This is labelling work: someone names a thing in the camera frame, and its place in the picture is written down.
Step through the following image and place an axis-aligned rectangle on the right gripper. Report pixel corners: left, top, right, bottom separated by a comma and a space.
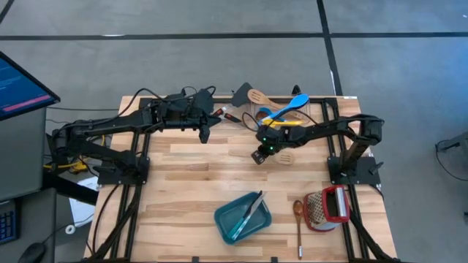
251, 126, 293, 165

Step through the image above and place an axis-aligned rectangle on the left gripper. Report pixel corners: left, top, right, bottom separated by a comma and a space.
159, 98, 222, 129

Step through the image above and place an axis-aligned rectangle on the square black spatula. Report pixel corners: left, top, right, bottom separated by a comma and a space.
213, 81, 254, 117

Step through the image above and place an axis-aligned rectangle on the yellow silicone spoon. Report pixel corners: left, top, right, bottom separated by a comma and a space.
262, 118, 305, 128

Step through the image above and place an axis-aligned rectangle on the slim white utensil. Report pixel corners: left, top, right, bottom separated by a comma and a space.
241, 190, 265, 227

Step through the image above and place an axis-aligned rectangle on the long blue silicone spoon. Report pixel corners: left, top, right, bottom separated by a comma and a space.
263, 93, 311, 124

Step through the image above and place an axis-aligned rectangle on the teal plastic bin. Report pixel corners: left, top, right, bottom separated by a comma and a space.
214, 191, 273, 245

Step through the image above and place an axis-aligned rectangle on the metal-tipped dark wooden spoon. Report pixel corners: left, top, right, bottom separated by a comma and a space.
292, 199, 304, 260

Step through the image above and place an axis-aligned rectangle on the red-framed box grater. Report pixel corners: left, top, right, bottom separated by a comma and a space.
302, 184, 351, 232

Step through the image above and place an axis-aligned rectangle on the white paper sheet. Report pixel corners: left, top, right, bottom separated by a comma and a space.
68, 175, 99, 227

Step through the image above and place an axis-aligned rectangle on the computer monitor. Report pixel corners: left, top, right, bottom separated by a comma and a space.
0, 50, 61, 121

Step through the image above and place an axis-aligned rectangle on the black computer mouse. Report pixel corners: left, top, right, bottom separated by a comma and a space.
17, 242, 48, 263

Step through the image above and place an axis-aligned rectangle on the black keyboard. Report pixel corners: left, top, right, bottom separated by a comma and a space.
0, 199, 21, 245

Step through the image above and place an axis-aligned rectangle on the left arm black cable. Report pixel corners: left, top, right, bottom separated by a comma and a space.
120, 85, 216, 118

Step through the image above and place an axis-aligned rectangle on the thick black cable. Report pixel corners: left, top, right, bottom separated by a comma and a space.
91, 184, 121, 256

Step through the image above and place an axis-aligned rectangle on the yellow cable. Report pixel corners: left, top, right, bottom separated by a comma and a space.
43, 134, 107, 175

